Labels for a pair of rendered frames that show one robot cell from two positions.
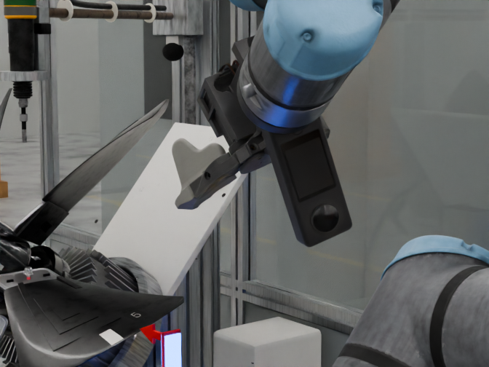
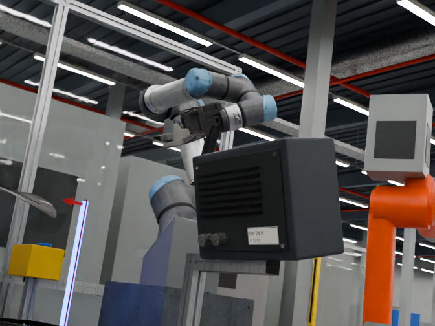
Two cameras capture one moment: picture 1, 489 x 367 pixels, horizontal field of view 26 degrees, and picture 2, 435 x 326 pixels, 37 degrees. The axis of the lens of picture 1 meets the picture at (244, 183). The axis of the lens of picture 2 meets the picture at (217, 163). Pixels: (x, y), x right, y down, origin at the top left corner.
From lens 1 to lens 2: 1.97 m
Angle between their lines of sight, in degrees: 88
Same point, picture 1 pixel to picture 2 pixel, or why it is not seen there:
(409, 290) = (185, 189)
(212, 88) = (202, 112)
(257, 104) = (235, 122)
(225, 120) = (204, 123)
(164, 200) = not seen: outside the picture
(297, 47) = (273, 114)
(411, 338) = (191, 202)
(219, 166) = (199, 136)
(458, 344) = not seen: hidden behind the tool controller
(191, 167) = (179, 134)
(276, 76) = (257, 118)
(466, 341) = not seen: hidden behind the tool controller
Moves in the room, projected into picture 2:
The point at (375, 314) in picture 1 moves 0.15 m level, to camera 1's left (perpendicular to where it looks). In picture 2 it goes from (180, 195) to (175, 184)
